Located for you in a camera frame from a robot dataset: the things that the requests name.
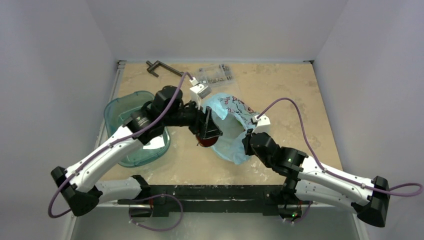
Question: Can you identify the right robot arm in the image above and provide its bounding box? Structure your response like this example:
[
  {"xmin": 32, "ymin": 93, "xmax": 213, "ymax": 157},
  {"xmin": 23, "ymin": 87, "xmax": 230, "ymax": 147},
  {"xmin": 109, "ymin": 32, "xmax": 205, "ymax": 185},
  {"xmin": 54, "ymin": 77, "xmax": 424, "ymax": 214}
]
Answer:
[{"xmin": 242, "ymin": 130, "xmax": 390, "ymax": 228}]

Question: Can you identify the teal plastic tub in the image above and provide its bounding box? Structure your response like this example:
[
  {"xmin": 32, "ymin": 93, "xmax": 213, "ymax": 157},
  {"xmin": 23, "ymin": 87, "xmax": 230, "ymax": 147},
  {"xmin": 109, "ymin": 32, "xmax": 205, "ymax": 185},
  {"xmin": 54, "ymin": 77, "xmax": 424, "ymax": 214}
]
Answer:
[{"xmin": 103, "ymin": 90, "xmax": 171, "ymax": 168}]

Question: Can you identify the clear plastic organizer box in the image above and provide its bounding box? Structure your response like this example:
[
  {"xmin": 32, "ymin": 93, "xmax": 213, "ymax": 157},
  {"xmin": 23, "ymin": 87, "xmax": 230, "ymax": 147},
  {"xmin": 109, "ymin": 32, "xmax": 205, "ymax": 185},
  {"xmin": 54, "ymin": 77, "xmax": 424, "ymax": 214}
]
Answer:
[{"xmin": 194, "ymin": 63, "xmax": 242, "ymax": 97}]

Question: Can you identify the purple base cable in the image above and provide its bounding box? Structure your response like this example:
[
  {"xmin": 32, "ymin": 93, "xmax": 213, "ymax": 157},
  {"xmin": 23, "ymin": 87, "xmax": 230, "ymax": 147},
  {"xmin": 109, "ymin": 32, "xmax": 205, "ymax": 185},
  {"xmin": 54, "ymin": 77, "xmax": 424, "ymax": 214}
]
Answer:
[
  {"xmin": 128, "ymin": 193, "xmax": 185, "ymax": 232},
  {"xmin": 282, "ymin": 202, "xmax": 313, "ymax": 225}
]

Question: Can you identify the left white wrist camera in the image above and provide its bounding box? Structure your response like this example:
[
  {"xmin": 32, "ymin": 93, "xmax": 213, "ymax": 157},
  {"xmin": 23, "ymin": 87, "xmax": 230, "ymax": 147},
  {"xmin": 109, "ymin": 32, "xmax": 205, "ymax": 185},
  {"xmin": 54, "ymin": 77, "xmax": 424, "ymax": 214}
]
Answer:
[{"xmin": 189, "ymin": 78, "xmax": 212, "ymax": 110}]

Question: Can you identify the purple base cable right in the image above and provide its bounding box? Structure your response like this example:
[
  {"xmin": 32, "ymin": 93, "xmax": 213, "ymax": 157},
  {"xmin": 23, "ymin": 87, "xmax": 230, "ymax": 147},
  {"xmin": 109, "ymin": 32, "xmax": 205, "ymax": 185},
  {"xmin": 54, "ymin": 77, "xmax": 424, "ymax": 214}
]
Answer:
[{"xmin": 282, "ymin": 202, "xmax": 313, "ymax": 225}]

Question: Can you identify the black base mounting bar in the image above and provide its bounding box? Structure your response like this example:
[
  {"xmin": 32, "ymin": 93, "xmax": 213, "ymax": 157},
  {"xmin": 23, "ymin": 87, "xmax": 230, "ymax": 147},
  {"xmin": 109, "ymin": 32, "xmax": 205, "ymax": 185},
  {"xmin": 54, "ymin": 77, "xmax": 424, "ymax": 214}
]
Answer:
[{"xmin": 117, "ymin": 184, "xmax": 314, "ymax": 218}]

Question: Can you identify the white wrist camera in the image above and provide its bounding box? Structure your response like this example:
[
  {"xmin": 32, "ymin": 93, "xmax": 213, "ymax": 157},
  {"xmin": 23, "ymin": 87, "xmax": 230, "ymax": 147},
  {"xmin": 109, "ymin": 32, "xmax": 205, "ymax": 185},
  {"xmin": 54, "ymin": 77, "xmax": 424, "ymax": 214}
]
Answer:
[
  {"xmin": 251, "ymin": 114, "xmax": 271, "ymax": 134},
  {"xmin": 189, "ymin": 78, "xmax": 212, "ymax": 110}
]

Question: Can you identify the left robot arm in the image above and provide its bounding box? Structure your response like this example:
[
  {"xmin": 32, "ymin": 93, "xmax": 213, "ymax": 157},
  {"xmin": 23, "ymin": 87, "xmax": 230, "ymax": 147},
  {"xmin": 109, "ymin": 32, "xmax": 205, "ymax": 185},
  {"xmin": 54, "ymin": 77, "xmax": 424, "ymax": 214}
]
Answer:
[{"xmin": 51, "ymin": 84, "xmax": 223, "ymax": 217}]

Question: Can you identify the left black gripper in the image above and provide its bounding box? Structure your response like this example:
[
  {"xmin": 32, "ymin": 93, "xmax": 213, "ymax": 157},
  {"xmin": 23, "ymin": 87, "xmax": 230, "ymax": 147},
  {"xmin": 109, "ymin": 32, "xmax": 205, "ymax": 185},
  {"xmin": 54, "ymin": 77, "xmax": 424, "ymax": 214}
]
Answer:
[{"xmin": 163, "ymin": 97, "xmax": 222, "ymax": 139}]

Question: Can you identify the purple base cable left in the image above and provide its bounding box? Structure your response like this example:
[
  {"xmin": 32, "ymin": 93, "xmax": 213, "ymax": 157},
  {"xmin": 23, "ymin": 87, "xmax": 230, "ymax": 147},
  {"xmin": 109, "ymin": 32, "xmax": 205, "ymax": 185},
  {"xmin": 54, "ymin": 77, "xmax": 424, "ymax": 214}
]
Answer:
[{"xmin": 128, "ymin": 193, "xmax": 185, "ymax": 232}]

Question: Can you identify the dark metal crank handle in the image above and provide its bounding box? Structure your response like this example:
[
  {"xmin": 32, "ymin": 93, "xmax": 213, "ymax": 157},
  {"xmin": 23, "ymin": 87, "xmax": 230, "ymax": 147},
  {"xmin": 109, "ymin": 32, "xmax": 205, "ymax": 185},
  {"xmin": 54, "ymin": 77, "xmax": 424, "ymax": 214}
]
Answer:
[{"xmin": 146, "ymin": 60, "xmax": 186, "ymax": 79}]

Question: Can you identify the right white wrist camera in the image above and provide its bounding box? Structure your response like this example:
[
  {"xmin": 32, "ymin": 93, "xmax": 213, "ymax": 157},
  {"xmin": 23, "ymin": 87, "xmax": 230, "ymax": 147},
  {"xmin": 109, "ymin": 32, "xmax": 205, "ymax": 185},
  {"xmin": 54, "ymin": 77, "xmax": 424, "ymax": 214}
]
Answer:
[{"xmin": 251, "ymin": 114, "xmax": 271, "ymax": 134}]

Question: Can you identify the red fake apple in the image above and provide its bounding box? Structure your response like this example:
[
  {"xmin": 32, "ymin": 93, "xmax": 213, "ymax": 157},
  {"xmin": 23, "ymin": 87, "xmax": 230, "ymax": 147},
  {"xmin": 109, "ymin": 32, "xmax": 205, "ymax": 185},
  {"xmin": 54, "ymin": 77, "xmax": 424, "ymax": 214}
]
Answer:
[{"xmin": 196, "ymin": 135, "xmax": 219, "ymax": 148}]

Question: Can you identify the light blue plastic bag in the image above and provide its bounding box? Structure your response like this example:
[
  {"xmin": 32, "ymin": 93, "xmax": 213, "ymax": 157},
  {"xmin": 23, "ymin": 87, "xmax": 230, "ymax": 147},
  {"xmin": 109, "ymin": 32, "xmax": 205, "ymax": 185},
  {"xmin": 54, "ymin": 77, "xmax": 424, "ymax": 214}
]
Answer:
[{"xmin": 203, "ymin": 93, "xmax": 259, "ymax": 165}]

